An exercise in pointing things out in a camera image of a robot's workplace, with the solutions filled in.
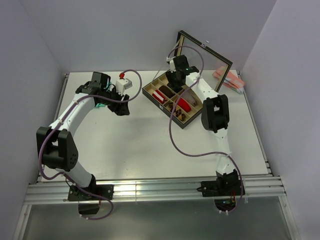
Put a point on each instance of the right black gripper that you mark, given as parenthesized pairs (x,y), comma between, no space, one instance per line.
(173,84)

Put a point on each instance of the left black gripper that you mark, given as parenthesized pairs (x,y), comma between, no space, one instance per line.
(120,108)

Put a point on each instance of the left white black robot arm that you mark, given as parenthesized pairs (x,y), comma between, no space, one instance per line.
(56,146)

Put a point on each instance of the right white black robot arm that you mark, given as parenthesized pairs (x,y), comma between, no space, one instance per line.
(215,116)

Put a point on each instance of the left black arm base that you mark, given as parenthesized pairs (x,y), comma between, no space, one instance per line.
(90,199)

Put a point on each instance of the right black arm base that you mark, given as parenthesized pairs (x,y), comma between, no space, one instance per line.
(224,194)

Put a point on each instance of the grey rolled sock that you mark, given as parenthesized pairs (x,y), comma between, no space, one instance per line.
(190,99)

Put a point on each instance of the mint green sock pair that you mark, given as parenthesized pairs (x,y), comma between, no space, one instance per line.
(101,105)

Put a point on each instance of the red white striped rolled sock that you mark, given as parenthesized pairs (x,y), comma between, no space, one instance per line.
(159,96)

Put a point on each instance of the black compartment storage box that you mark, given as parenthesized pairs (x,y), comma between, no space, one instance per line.
(199,56)

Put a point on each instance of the brown argyle rolled sock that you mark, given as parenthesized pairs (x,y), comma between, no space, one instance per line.
(177,112)

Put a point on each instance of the pink sock pair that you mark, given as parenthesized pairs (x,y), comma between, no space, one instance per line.
(231,80)

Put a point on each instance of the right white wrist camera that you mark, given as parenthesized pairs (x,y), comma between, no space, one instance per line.
(172,66)

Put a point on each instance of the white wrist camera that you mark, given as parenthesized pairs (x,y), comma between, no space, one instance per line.
(123,84)
(172,66)

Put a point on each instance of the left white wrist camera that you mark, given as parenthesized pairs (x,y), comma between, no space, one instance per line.
(123,84)

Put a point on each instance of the aluminium frame rail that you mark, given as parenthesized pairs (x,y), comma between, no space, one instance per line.
(148,190)

